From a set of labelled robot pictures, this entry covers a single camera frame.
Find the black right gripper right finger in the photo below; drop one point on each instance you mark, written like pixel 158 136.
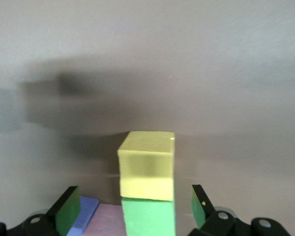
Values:
pixel 223 226

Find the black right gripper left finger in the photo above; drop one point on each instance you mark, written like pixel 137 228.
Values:
pixel 39 226

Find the purple foam block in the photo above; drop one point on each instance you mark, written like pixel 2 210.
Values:
pixel 86 214

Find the bright pink foam block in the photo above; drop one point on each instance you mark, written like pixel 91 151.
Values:
pixel 105 221

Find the green foam block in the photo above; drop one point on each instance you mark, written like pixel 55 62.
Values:
pixel 150 218

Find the yellow foam block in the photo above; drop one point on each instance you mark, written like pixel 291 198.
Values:
pixel 147 167

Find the paper table cover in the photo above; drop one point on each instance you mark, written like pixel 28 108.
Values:
pixel 186 73

